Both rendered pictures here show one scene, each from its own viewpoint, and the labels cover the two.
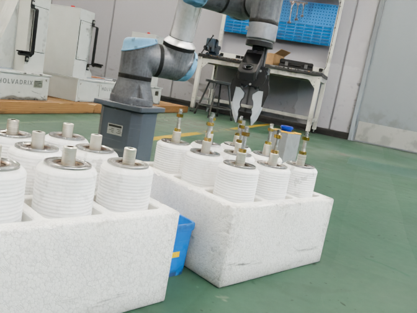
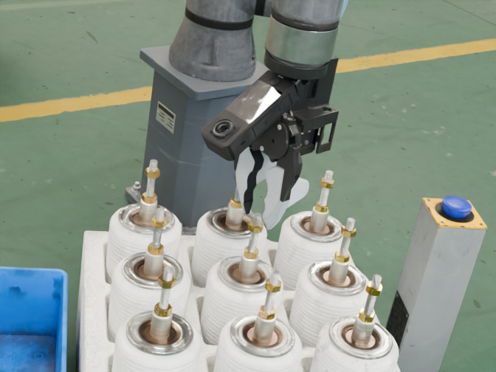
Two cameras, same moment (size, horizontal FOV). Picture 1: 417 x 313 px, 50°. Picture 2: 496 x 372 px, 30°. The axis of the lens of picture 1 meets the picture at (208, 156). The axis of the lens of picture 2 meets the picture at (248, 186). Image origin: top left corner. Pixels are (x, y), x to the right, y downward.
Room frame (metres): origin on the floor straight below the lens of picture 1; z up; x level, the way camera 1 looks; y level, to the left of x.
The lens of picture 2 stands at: (0.33, -0.54, 0.91)
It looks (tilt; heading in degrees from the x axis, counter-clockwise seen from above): 29 degrees down; 30
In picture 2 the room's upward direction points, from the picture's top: 10 degrees clockwise
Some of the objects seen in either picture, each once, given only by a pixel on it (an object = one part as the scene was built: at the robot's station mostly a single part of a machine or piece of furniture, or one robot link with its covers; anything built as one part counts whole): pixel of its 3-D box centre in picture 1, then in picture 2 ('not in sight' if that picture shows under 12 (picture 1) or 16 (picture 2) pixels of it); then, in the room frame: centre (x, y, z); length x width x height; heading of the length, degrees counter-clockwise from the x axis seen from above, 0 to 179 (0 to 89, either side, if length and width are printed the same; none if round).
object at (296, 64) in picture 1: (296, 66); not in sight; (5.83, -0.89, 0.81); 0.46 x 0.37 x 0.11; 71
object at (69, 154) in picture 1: (69, 156); not in sight; (0.71, 0.22, 0.26); 0.02 x 0.02 x 0.03
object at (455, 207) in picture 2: (286, 128); (455, 208); (1.42, -0.23, 0.32); 0.04 x 0.04 x 0.02
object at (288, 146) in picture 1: (275, 178); (424, 305); (1.42, -0.23, 0.16); 0.07 x 0.07 x 0.31; 44
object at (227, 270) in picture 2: (237, 153); (246, 274); (1.16, -0.07, 0.25); 0.08 x 0.08 x 0.01
